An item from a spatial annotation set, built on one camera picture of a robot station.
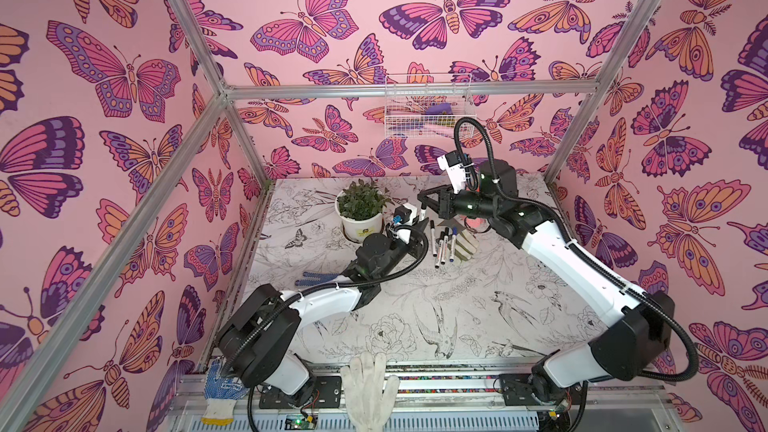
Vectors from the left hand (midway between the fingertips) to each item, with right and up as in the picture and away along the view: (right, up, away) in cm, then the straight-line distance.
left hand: (429, 214), depth 75 cm
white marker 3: (+10, -8, +27) cm, 30 cm away
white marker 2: (+7, -11, +25) cm, 28 cm away
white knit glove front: (-15, -45, -2) cm, 48 cm away
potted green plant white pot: (-19, +2, +15) cm, 24 cm away
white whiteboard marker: (+5, -9, +26) cm, 28 cm away
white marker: (-2, +1, -2) cm, 3 cm away
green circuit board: (-32, -51, -3) cm, 60 cm away
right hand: (-3, +5, -3) cm, 6 cm away
